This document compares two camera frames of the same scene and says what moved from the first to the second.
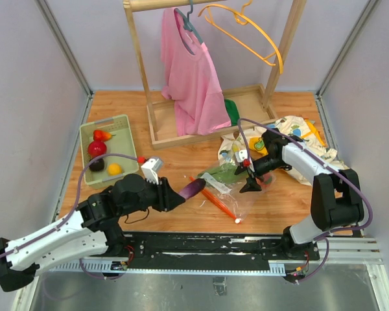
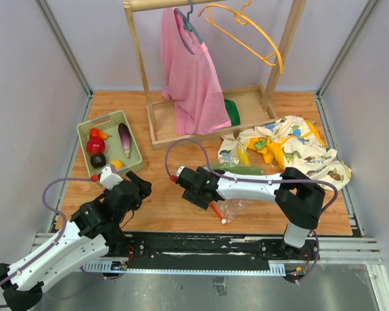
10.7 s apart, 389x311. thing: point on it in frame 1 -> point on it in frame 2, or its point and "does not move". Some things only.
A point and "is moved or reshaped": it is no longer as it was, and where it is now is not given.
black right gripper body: (266, 164) -> (194, 198)
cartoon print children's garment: (236, 145) does not move
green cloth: (233, 111) does not move
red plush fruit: (96, 148) does not move
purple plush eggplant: (192, 188) is moved or reshaped
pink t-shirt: (190, 78) does not move
